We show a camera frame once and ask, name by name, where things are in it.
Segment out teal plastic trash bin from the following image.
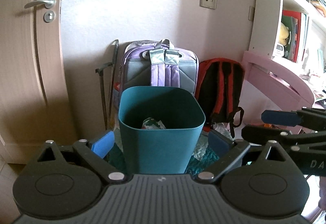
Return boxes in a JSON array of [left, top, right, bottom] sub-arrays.
[[118, 86, 206, 174]]

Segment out teal patterned rug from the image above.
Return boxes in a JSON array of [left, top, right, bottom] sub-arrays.
[[103, 121, 246, 176]]

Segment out christmas pattern paper bag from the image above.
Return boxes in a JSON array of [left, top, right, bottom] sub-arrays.
[[142, 117, 166, 130]]

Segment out black orange backpack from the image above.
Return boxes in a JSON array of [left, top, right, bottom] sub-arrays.
[[195, 58, 245, 138]]

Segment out beige wooden door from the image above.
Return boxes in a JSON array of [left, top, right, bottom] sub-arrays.
[[1, 0, 77, 164]]

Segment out black folded stand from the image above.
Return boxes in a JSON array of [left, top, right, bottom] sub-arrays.
[[95, 39, 119, 130]]

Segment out white bookshelf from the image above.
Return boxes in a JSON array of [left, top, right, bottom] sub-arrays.
[[249, 0, 325, 78]]

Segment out purple grey backpack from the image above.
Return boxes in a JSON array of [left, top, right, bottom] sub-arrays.
[[115, 38, 199, 108]]

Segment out silver door lock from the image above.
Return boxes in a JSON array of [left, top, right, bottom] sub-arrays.
[[43, 10, 55, 23]]

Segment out wall power socket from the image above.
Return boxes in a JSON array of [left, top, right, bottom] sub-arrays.
[[199, 0, 217, 10]]

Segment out silver door handle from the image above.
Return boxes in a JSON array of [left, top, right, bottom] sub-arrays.
[[24, 0, 56, 9]]

